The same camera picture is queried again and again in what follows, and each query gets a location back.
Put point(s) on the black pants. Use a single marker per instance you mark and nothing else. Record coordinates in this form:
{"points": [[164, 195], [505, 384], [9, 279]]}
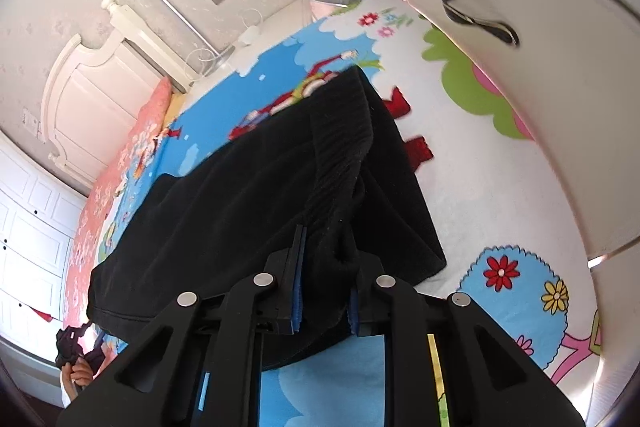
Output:
{"points": [[250, 187]]}

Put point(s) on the cartoon printed bedsheet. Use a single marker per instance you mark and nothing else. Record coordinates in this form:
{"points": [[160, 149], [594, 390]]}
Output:
{"points": [[450, 187]]}

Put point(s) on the silver curved desk lamp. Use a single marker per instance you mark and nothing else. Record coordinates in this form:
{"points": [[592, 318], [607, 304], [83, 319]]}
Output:
{"points": [[180, 17]]}

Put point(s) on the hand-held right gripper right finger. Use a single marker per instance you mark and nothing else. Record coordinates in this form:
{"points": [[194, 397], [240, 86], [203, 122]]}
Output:
{"points": [[354, 314]]}

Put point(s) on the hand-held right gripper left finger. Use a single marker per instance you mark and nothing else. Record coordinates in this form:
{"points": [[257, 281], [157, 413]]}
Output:
{"points": [[297, 292]]}

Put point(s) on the pink floral pillow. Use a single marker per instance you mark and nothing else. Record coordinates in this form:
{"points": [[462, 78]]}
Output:
{"points": [[145, 132]]}

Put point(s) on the white wardrobe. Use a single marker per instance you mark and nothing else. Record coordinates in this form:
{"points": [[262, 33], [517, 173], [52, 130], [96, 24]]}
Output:
{"points": [[35, 232]]}

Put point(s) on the white cabinet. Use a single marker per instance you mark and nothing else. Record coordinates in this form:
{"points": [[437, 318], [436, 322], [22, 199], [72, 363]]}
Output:
{"points": [[525, 32]]}

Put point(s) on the person's left hand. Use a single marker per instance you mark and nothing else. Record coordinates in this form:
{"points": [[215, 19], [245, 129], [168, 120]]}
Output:
{"points": [[80, 374]]}

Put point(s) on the white wooden headboard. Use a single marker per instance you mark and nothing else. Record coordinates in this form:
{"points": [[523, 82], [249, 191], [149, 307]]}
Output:
{"points": [[95, 107]]}

